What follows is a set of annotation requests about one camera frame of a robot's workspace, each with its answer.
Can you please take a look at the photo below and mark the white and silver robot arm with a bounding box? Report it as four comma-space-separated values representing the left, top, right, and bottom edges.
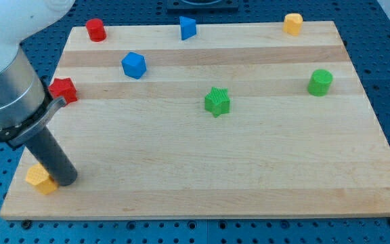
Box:
0, 0, 74, 142

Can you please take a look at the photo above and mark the green star block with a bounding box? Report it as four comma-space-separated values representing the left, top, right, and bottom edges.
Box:
204, 87, 230, 117

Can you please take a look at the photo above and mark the light wooden board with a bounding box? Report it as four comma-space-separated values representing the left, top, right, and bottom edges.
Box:
0, 21, 390, 220

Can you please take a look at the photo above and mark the red star block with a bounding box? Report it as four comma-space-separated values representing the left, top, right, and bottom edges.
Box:
48, 78, 78, 104

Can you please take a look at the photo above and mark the blue cube block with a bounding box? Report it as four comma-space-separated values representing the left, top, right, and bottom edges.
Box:
121, 52, 147, 79

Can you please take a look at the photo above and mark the blue triangle block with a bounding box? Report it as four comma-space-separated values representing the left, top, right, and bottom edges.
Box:
179, 16, 197, 41

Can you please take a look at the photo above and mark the green cylinder block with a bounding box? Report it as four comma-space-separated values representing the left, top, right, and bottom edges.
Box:
307, 69, 333, 96

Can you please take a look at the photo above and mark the red cylinder block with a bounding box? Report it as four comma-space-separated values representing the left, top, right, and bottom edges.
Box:
85, 18, 107, 42

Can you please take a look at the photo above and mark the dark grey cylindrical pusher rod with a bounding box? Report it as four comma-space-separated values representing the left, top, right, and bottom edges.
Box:
25, 127, 78, 186

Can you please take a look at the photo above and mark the yellow hexagon block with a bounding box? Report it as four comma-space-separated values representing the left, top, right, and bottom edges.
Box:
25, 163, 59, 195

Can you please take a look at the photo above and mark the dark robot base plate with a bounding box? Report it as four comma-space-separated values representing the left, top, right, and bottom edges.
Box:
165, 0, 240, 12

